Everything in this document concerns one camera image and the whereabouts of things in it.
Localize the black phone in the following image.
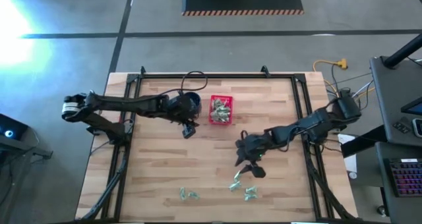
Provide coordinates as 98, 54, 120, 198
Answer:
412, 117, 422, 138

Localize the red plastic basket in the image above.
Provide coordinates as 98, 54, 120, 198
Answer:
208, 94, 234, 126

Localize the black pole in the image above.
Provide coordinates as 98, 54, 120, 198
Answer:
382, 32, 422, 70

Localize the black aluminium table frame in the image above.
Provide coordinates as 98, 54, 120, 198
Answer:
76, 65, 360, 223

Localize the yellow extension cord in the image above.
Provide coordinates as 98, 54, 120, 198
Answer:
312, 58, 349, 90

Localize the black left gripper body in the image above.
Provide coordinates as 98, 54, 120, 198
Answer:
166, 92, 200, 140

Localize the tablet screen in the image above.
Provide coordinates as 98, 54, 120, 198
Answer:
400, 97, 422, 117

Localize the black hazard-striped floor mat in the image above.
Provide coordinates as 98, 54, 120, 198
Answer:
181, 0, 305, 16

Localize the dark grey desk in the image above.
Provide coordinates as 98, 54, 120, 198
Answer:
375, 141, 422, 224
369, 55, 422, 148

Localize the dark blue mug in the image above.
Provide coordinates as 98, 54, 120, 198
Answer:
187, 91, 202, 117

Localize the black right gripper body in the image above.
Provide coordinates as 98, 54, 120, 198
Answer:
235, 130, 268, 179

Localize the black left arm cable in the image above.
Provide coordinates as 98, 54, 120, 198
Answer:
157, 70, 209, 97

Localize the black device with blue light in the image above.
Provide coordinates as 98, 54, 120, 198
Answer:
0, 113, 30, 142

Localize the black desk leg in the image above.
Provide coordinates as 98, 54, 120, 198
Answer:
340, 125, 388, 159

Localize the backlit black keyboard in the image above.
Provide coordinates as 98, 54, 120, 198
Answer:
384, 157, 422, 198

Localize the small black pad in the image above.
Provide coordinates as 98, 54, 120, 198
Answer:
392, 117, 412, 134

